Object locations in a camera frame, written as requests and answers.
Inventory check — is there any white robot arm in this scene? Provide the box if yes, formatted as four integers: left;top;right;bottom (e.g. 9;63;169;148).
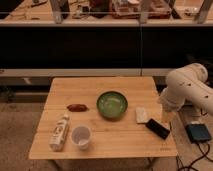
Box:
159;63;213;123

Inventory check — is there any white ceramic cup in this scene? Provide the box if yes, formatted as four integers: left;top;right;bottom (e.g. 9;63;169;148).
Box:
71;125;91;150

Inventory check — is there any black rectangular block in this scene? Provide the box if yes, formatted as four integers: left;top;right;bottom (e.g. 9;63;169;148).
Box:
145;119;170;139

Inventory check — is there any white sponge block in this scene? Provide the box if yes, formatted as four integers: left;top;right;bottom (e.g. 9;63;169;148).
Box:
136;107;148;124

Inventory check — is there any green bowl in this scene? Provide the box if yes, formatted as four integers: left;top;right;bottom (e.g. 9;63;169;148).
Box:
96;91;128;120

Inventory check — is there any wooden folding table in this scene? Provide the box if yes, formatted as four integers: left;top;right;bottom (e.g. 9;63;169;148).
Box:
29;77;177;160

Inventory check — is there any white plastic bottle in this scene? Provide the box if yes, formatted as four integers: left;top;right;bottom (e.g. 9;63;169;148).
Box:
49;114;70;152

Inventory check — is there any black floor cable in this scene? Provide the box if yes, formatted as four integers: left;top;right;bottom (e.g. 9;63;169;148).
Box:
175;141;213;171

